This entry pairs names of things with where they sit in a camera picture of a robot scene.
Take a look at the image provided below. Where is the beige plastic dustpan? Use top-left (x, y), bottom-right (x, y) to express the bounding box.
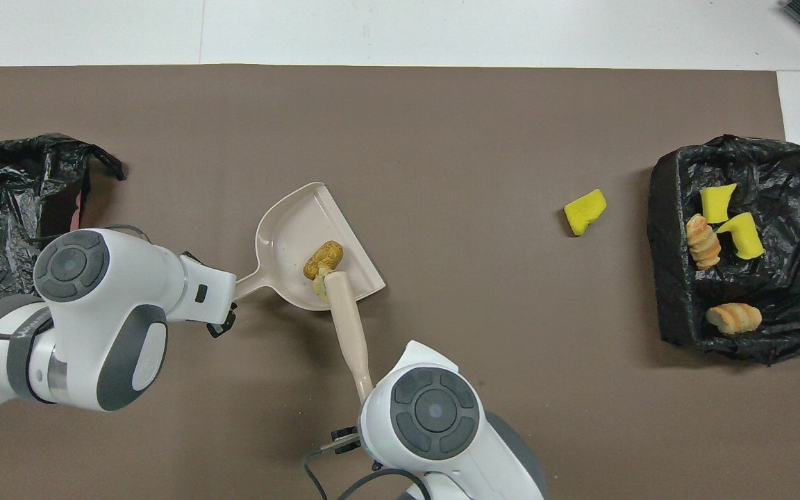
top-left (232, 182), bottom-right (387, 312)

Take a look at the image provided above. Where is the pale pastry chunk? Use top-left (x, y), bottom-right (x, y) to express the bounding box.
top-left (686, 213), bottom-right (722, 270)
top-left (312, 267), bottom-right (335, 303)

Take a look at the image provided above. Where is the beige hand brush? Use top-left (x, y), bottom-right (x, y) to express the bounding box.
top-left (324, 271), bottom-right (375, 403)

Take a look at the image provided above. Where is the brown bread roll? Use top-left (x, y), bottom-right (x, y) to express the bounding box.
top-left (303, 240), bottom-right (344, 281)

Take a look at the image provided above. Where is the striped orange croissant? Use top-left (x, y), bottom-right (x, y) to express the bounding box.
top-left (706, 302), bottom-right (763, 335)

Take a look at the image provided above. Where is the yellow sponge piece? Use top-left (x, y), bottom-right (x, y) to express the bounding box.
top-left (716, 212), bottom-right (765, 260)
top-left (700, 183), bottom-right (738, 224)
top-left (564, 188), bottom-right (608, 237)

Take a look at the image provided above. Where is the brown table mat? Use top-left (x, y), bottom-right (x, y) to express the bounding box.
top-left (0, 65), bottom-right (800, 500)

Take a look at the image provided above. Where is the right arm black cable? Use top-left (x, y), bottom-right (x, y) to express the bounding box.
top-left (303, 448), bottom-right (435, 500)

